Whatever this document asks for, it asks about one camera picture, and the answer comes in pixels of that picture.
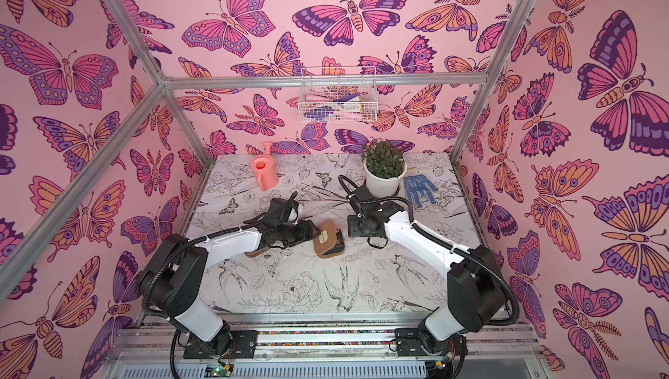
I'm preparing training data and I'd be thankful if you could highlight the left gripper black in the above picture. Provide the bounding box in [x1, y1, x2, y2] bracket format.
[276, 221, 322, 248]

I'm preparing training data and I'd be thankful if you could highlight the dark brown clipper case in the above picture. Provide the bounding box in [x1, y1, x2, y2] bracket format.
[313, 220, 345, 259]

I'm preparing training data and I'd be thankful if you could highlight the tan brown clipper case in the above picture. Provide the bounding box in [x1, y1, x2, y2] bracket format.
[245, 247, 269, 258]

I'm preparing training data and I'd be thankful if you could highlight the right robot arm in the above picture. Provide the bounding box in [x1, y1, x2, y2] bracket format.
[339, 176, 520, 355]

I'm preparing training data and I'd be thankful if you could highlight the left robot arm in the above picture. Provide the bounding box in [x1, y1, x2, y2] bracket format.
[138, 196, 321, 357]

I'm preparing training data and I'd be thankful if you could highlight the white potted green plant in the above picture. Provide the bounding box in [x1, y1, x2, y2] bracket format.
[362, 140, 407, 198]

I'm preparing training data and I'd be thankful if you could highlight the blue gardening glove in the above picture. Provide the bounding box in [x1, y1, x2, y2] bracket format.
[403, 175, 438, 208]

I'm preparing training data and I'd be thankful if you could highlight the pink watering can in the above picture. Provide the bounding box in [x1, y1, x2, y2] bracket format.
[250, 141, 279, 192]

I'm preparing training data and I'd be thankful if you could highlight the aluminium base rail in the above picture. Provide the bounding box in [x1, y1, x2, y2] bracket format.
[100, 313, 552, 378]

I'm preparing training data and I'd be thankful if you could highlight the white wire wall basket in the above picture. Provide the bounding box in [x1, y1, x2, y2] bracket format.
[296, 65, 379, 124]

